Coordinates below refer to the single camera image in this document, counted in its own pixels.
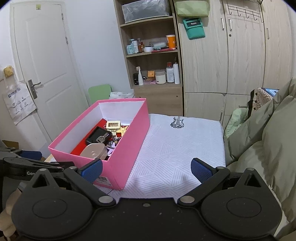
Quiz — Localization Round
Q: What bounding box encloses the black phone case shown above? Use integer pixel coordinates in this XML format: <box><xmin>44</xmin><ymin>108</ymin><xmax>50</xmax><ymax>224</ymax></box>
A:
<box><xmin>85</xmin><ymin>126</ymin><xmax>112</xmax><ymax>144</ymax></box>

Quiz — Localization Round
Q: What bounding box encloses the red notebook in box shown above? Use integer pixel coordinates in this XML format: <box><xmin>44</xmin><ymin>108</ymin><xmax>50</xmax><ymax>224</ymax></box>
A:
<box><xmin>70</xmin><ymin>117</ymin><xmax>130</xmax><ymax>156</ymax></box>

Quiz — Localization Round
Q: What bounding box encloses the pink beige lidded container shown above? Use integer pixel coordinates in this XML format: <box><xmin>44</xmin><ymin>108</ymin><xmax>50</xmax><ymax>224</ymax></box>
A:
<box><xmin>80</xmin><ymin>143</ymin><xmax>107</xmax><ymax>160</ymax></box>

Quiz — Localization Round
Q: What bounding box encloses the light green cloth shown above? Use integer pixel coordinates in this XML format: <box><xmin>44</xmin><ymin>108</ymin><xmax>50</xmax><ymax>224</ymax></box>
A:
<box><xmin>224</xmin><ymin>108</ymin><xmax>248</xmax><ymax>138</ymax></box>

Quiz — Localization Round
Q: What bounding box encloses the white tote bag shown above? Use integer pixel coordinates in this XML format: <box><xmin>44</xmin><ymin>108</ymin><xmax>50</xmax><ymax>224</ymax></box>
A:
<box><xmin>3</xmin><ymin>81</ymin><xmax>37</xmax><ymax>125</ymax></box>

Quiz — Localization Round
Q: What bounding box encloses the pink cardboard box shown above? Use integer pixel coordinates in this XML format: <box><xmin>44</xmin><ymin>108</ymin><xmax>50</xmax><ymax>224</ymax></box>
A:
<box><xmin>49</xmin><ymin>98</ymin><xmax>150</xmax><ymax>190</ymax></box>

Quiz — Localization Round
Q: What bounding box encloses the white jar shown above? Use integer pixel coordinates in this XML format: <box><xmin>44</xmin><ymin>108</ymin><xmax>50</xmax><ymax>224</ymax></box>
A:
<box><xmin>155</xmin><ymin>70</ymin><xmax>167</xmax><ymax>85</ymax></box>

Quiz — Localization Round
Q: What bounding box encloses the white spray bottle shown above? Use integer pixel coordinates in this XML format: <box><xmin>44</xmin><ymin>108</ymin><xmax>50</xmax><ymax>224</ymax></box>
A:
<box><xmin>137</xmin><ymin>66</ymin><xmax>144</xmax><ymax>86</ymax></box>

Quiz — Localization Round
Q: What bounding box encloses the white door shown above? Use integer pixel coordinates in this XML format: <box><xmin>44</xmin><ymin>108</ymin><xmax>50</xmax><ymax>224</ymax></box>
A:
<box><xmin>11</xmin><ymin>1</ymin><xmax>88</xmax><ymax>140</ymax></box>

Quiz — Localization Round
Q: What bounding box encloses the tall white bottle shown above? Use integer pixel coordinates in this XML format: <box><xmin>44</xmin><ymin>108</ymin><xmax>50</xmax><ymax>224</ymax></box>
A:
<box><xmin>173</xmin><ymin>63</ymin><xmax>180</xmax><ymax>84</ymax></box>

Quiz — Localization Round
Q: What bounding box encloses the wooden wardrobe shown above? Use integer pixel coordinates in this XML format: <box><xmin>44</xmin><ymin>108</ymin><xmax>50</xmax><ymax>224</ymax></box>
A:
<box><xmin>177</xmin><ymin>1</ymin><xmax>292</xmax><ymax>124</ymax></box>

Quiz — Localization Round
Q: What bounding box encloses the orange cup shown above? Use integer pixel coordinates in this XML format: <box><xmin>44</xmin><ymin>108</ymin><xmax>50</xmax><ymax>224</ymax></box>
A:
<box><xmin>166</xmin><ymin>35</ymin><xmax>177</xmax><ymax>49</ymax></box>

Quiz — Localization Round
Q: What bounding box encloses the teal pouch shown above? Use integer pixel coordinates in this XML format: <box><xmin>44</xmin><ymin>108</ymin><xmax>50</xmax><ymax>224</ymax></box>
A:
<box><xmin>183</xmin><ymin>18</ymin><xmax>205</xmax><ymax>40</ymax></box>

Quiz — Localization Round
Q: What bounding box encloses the wooden shelf unit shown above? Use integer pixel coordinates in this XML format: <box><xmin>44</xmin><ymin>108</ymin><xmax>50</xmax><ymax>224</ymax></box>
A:
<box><xmin>114</xmin><ymin>1</ymin><xmax>184</xmax><ymax>115</ymax></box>

